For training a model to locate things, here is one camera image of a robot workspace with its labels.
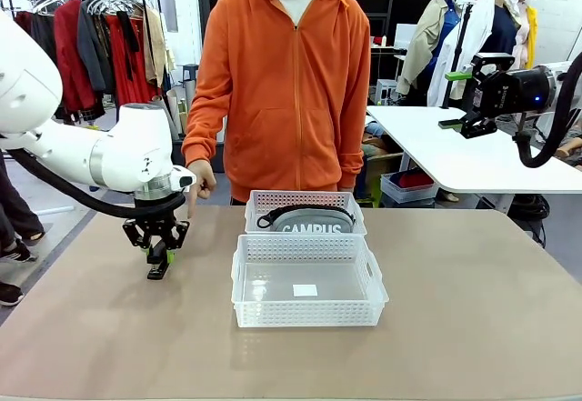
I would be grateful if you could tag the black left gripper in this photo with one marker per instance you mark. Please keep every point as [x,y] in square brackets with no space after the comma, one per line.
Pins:
[159,226]

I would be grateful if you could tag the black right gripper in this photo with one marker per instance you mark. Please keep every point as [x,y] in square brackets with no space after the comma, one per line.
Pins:
[514,92]

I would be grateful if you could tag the black stapler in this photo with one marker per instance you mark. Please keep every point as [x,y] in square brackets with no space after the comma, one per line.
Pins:
[157,273]

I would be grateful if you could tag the grey CAMPUS pencil pouch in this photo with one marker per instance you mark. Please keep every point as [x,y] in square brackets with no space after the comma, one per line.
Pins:
[309,219]

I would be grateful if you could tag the person's left forearm orange sleeve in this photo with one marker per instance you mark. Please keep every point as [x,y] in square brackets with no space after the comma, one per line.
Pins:
[354,155]

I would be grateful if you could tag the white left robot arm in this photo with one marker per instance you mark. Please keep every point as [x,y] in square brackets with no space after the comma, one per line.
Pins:
[127,146]

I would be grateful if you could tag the person's right forearm orange sleeve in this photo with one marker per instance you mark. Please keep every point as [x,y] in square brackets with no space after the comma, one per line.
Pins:
[200,142]

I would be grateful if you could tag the person's right hand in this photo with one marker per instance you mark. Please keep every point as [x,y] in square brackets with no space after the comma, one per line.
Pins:
[204,180]

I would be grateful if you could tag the white hanging coat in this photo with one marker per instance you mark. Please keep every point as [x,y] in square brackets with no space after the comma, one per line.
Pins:
[473,33]

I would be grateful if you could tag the figure in navy top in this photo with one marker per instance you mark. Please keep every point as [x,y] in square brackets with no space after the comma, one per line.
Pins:
[502,28]

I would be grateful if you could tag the white side table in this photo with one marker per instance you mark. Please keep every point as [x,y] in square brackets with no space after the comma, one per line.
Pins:
[454,160]

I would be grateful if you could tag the yellow hanging garment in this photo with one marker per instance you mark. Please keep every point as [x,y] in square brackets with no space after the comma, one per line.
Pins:
[529,37]

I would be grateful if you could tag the mannequin with beige coat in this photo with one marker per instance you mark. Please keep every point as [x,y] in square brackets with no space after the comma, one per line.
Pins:
[423,46]

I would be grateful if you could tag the white computer case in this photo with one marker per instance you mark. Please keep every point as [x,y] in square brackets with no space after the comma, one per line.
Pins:
[386,92]

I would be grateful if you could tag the white pipe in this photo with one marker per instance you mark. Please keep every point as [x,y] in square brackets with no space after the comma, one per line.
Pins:
[59,210]

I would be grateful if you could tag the beige mannequin limb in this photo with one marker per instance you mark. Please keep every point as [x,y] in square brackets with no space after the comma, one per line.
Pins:
[572,148]

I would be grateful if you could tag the red cloth in bin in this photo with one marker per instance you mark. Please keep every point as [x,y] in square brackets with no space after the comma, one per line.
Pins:
[416,180]

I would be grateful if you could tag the grey plastic storage bin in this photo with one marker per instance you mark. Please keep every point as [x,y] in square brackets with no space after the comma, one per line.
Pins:
[409,195]

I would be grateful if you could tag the brown cardboard box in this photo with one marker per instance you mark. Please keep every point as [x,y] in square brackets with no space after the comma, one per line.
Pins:
[382,169]

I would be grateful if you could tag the beige cardboard tube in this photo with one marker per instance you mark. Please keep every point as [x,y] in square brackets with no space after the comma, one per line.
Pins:
[175,105]

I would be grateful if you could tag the bystander's dark trouser leg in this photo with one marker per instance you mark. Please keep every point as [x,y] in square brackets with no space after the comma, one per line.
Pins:
[18,210]

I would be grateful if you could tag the black sneaker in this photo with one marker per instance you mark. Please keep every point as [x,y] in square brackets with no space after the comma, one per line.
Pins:
[16,253]
[7,294]

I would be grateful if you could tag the clear perforated plastic basket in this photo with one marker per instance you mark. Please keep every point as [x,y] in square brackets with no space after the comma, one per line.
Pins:
[309,314]
[300,198]

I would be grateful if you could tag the person's orange hoodie torso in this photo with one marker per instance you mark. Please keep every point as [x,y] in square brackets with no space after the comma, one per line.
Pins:
[282,123]

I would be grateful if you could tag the red hanging dress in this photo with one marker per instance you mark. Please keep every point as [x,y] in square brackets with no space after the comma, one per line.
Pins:
[125,69]

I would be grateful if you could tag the beige hanging garment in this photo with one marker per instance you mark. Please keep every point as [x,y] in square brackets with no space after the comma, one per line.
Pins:
[157,42]

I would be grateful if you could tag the red hanging jacket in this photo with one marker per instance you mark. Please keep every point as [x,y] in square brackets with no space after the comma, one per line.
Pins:
[73,55]

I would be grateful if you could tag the dark grey hanging jacket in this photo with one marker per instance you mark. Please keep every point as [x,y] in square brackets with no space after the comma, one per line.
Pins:
[93,46]

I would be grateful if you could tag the dark maroon hanging garment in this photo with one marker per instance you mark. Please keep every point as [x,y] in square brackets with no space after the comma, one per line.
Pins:
[43,37]

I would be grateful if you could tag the lime green frame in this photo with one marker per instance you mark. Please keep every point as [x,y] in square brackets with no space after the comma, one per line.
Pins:
[374,192]

